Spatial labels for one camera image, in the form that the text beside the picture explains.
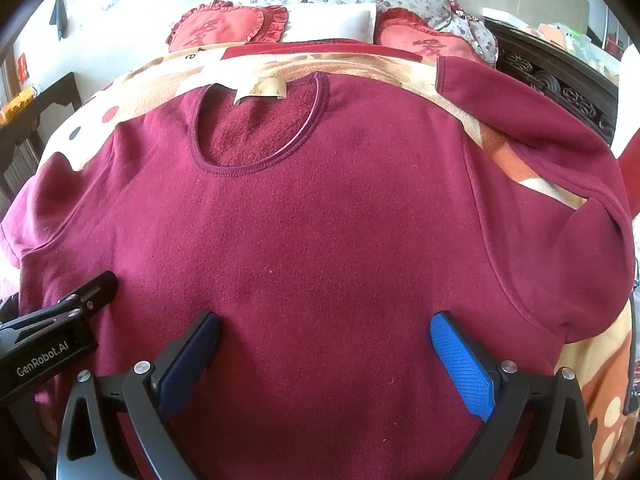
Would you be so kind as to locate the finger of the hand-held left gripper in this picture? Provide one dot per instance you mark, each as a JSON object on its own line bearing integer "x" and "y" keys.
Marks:
{"x": 95, "y": 290}

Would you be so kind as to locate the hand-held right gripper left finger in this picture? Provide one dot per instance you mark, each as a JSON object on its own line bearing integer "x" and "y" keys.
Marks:
{"x": 190, "y": 360}

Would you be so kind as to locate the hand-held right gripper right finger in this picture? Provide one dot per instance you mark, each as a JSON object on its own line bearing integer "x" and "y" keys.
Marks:
{"x": 465, "y": 365}

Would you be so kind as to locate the maroon fleece sweater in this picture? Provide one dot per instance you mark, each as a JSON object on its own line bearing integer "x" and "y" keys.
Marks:
{"x": 320, "y": 235}

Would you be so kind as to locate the dark wooden side table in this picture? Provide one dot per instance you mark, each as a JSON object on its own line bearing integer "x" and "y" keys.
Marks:
{"x": 55, "y": 95}

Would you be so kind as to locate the yellow basket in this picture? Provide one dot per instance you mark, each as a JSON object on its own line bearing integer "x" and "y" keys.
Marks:
{"x": 17, "y": 102}

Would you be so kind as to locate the dark hanging cloth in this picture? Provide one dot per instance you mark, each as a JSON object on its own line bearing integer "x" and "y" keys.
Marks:
{"x": 59, "y": 12}

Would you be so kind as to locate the red heart pillow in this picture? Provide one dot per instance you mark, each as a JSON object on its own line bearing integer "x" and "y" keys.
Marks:
{"x": 220, "y": 27}
{"x": 425, "y": 42}

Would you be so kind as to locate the dark carved wooden headboard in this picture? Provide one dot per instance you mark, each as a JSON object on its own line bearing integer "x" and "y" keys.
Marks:
{"x": 550, "y": 80}

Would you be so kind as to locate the printed bear blanket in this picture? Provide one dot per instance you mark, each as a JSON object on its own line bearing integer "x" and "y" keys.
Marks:
{"x": 350, "y": 67}

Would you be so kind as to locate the red knitted blanket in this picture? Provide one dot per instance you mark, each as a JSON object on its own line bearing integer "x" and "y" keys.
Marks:
{"x": 325, "y": 49}

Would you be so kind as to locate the white pillow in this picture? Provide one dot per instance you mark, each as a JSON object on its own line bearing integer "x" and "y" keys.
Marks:
{"x": 335, "y": 22}

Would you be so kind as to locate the red wall sticker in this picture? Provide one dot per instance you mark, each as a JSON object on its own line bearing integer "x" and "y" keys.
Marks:
{"x": 22, "y": 66}

